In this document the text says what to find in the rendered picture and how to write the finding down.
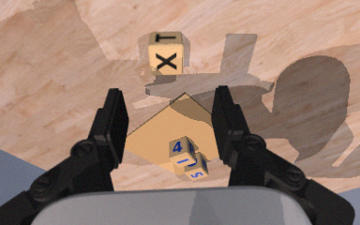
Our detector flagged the tan flat mat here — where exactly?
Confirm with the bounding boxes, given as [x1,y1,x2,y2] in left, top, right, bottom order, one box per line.
[125,92,218,175]

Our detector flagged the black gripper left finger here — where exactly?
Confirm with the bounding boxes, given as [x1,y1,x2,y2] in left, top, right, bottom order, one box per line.
[0,88,129,225]

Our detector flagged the tan letter block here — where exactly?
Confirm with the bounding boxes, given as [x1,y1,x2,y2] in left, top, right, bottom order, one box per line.
[148,32,184,75]
[169,137,196,168]
[184,153,208,180]

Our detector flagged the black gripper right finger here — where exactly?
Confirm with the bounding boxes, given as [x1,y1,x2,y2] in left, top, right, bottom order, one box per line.
[211,85,355,225]

